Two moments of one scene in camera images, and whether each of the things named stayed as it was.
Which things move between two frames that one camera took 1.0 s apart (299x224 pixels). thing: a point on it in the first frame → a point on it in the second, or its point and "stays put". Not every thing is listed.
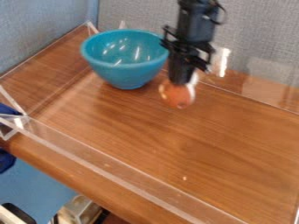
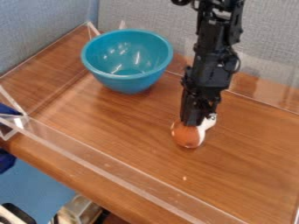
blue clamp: [7, 158] stays put
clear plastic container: [80, 211] stays put
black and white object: [12, 214] stays put
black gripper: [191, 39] → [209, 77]
